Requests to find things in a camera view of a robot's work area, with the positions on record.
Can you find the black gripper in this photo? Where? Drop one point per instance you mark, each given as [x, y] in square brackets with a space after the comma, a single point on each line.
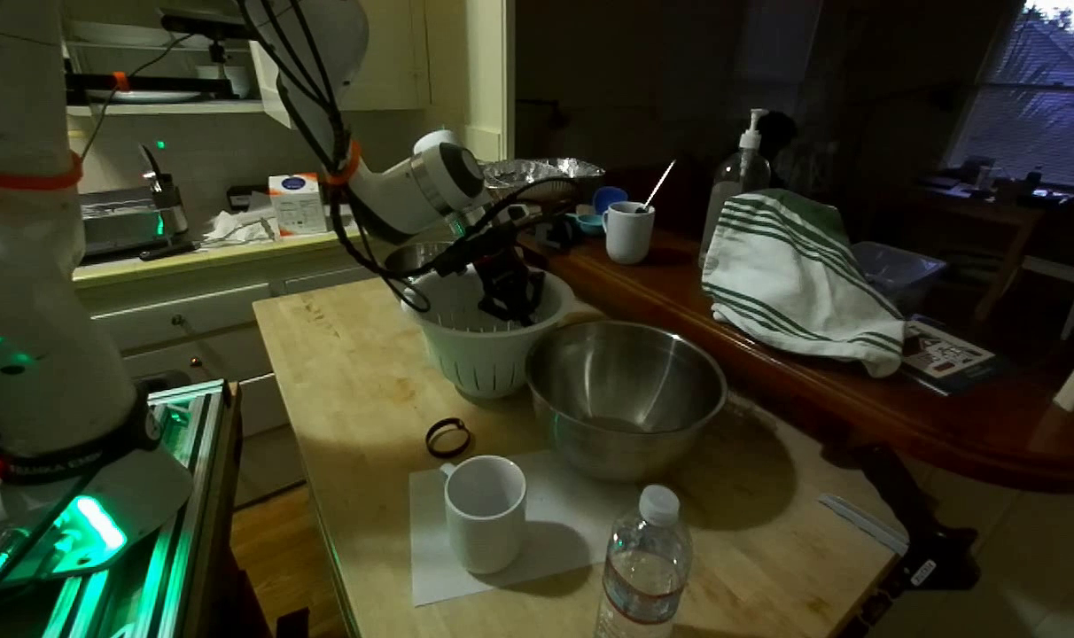
[508, 274]

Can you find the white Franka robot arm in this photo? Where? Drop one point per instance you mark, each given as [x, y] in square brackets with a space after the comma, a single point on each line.
[40, 295]

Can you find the white ceramic bowl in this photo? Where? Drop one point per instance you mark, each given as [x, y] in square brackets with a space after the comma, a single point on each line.
[485, 355]

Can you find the aluminium foil tray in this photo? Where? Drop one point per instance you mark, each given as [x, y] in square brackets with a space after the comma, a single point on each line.
[546, 176]

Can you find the small blue bowl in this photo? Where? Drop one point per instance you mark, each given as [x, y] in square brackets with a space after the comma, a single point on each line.
[606, 201]

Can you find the white cup holding stirrer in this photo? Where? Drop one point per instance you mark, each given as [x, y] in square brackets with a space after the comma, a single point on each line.
[630, 234]

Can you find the large stainless steel mixing bowl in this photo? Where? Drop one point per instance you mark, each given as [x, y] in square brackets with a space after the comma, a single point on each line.
[625, 393]

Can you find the white stirrer stick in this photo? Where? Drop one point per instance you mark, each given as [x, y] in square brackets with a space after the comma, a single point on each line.
[660, 183]

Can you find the white paper sheet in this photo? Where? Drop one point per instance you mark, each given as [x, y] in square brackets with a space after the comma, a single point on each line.
[557, 502]

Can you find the plain white mug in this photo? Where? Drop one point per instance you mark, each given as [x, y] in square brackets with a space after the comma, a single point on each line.
[485, 514]

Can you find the clear soap pump bottle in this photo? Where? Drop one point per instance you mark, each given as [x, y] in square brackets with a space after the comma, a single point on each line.
[748, 145]

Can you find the green striped white towel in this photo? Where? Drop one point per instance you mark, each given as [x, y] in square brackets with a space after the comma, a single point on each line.
[796, 286]

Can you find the dark brown wooden counter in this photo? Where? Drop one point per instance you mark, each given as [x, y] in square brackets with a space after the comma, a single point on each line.
[796, 401]

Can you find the white cabinet drawers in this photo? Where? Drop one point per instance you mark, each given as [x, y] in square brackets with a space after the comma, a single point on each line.
[194, 325]

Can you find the clear plastic water bottle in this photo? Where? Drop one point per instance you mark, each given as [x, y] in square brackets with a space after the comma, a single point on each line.
[645, 568]

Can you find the clear plastic container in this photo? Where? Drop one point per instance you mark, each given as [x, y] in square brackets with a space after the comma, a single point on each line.
[900, 270]

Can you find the grey metal appliance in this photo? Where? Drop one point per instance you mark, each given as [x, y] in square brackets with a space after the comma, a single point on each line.
[116, 225]

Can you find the black rod with orange clips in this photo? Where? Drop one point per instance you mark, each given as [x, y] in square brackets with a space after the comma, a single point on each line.
[146, 84]

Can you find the printed magazine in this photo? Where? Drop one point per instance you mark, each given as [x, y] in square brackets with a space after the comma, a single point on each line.
[949, 353]

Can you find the wooden desk under window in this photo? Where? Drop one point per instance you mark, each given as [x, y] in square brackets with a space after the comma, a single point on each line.
[998, 225]

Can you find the window with dusk view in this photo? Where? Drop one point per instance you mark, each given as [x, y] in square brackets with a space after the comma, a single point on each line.
[1037, 107]

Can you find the black clamp mount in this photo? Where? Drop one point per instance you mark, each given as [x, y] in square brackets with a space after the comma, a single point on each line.
[912, 517]

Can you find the green-lit aluminium robot frame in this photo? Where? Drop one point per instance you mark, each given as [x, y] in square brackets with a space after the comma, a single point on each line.
[111, 534]

